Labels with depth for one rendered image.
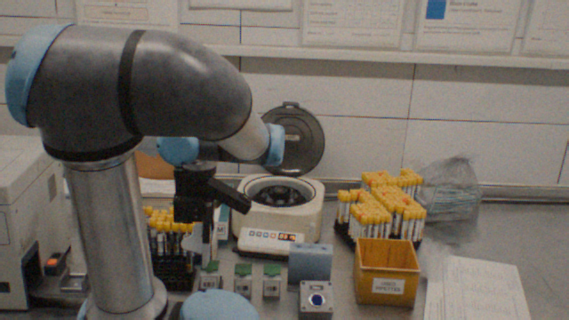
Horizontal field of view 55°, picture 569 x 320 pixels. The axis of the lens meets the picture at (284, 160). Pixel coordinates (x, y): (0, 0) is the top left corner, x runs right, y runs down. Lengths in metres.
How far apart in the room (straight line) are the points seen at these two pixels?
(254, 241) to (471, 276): 0.54
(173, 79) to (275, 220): 0.89
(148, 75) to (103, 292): 0.34
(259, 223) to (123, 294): 0.70
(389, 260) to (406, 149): 0.50
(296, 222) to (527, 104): 0.84
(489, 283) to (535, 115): 0.64
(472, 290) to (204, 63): 0.98
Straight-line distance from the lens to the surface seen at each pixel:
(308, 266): 1.29
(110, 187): 0.68
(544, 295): 1.48
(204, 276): 1.24
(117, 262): 0.75
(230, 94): 0.61
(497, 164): 1.89
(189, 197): 1.15
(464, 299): 1.36
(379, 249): 1.37
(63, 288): 1.28
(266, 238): 1.42
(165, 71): 0.57
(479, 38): 1.73
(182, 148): 0.96
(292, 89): 1.66
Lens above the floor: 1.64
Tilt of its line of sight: 22 degrees down
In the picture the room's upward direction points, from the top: 3 degrees clockwise
